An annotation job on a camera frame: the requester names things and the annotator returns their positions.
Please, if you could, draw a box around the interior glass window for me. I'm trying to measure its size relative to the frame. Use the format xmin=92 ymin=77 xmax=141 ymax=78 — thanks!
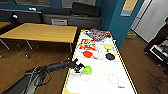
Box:
xmin=60 ymin=0 xmax=98 ymax=9
xmin=14 ymin=0 xmax=51 ymax=8
xmin=0 ymin=0 xmax=9 ymax=4

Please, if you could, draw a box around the framed beige wall picture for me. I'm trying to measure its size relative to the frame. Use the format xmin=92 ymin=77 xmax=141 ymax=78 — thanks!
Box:
xmin=119 ymin=0 xmax=139 ymax=18

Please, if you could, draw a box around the small black table item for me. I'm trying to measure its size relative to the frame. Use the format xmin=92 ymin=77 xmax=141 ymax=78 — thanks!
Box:
xmin=104 ymin=53 xmax=116 ymax=61

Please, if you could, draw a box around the small green bowl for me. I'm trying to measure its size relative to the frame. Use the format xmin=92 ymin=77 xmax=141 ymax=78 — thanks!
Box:
xmin=83 ymin=65 xmax=93 ymax=75

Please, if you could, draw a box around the person in black shirt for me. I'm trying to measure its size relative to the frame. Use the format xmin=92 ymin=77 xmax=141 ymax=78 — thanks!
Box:
xmin=143 ymin=14 xmax=168 ymax=54

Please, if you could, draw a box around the woven floor basket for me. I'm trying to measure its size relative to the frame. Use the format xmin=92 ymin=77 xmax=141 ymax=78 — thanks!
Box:
xmin=125 ymin=30 xmax=137 ymax=40

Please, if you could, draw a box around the yellow gaming table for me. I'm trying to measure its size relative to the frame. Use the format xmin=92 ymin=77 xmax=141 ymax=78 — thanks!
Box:
xmin=60 ymin=29 xmax=138 ymax=94

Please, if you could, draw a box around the long wooden table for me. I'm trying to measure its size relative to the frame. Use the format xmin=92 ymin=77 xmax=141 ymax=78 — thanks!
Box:
xmin=0 ymin=21 xmax=12 ymax=31
xmin=0 ymin=22 xmax=79 ymax=60

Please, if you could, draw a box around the dark wall bench sofa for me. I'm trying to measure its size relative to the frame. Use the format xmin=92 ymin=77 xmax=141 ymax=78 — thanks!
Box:
xmin=0 ymin=2 xmax=102 ymax=30

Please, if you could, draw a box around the small white sill object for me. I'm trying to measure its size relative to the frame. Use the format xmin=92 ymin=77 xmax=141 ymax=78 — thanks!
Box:
xmin=28 ymin=6 xmax=38 ymax=12

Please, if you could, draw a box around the small red table item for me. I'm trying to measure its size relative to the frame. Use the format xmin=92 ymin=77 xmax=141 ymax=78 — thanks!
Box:
xmin=104 ymin=31 xmax=112 ymax=37

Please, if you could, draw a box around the orange round paddle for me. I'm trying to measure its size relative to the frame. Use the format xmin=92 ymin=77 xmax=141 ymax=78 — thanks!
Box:
xmin=82 ymin=50 xmax=95 ymax=59

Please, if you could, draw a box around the small yellow table item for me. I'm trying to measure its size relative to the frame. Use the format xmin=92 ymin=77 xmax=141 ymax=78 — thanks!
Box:
xmin=103 ymin=44 xmax=114 ymax=51

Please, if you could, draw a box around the grey clear bowl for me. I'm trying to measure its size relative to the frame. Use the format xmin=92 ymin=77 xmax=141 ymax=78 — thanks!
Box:
xmin=85 ymin=28 xmax=108 ymax=42

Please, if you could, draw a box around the grey white rectangular panel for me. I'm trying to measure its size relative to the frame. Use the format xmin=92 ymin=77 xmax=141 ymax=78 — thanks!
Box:
xmin=51 ymin=18 xmax=69 ymax=27

